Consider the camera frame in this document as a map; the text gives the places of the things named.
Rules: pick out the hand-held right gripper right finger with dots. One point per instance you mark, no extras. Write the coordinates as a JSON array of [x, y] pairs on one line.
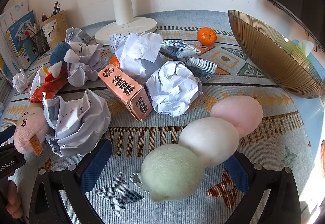
[[236, 173]]

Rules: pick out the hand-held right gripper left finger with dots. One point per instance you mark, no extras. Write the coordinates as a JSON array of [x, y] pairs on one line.
[[94, 165]]

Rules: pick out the pink plush toy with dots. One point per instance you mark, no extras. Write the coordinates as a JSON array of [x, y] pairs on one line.
[[28, 127]]

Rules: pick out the three-ball dango plush toy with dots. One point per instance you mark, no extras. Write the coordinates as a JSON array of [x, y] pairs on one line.
[[208, 142]]

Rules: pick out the pink carton box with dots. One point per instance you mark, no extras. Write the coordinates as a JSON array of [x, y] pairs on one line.
[[121, 87]]

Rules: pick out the amber ribbed glass bowl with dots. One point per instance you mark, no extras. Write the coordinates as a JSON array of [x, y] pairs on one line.
[[266, 54]]

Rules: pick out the person's left hand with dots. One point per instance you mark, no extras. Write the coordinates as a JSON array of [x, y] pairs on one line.
[[12, 198]]

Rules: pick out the patterned woven table mat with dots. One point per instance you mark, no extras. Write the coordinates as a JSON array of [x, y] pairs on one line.
[[177, 125]]

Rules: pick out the stack of books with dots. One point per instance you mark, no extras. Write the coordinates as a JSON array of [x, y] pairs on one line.
[[3, 81]]

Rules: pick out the small crumpled white paper ball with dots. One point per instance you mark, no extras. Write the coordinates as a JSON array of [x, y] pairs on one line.
[[20, 80]]

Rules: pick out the black mesh pen holder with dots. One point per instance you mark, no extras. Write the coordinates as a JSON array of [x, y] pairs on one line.
[[40, 41]]

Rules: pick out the blue book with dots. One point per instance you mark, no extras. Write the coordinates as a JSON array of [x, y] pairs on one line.
[[19, 36]]

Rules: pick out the light blue desk pad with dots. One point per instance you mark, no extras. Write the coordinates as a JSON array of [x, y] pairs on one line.
[[312, 74]]

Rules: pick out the bunch of pencils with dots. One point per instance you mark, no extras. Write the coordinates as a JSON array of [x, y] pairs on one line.
[[31, 29]]

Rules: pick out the blue checkered cloth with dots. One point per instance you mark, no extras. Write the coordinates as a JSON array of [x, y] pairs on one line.
[[182, 48]]

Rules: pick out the cardboard pen holder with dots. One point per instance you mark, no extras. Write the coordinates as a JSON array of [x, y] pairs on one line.
[[57, 28]]

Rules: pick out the green tissue pack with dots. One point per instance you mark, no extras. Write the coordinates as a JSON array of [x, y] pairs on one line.
[[304, 46]]

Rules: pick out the white workbook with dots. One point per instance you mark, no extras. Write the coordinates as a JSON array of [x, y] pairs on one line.
[[15, 10]]

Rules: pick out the bunch of pens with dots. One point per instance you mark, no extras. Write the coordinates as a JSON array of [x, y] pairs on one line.
[[54, 9]]

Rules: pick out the white desk lamp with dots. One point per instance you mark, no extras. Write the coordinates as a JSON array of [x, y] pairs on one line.
[[121, 5]]

